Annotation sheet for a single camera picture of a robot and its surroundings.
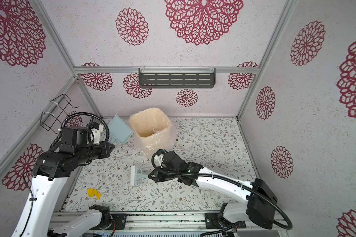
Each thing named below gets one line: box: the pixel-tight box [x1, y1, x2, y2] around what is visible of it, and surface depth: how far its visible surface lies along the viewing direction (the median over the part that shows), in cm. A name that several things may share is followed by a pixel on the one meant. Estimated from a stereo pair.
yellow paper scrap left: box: [87, 188, 102, 200], surface depth 84 cm
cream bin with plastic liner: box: [128, 107, 177, 159], surface depth 85 cm
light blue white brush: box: [130, 165, 149, 187], surface depth 78 cm
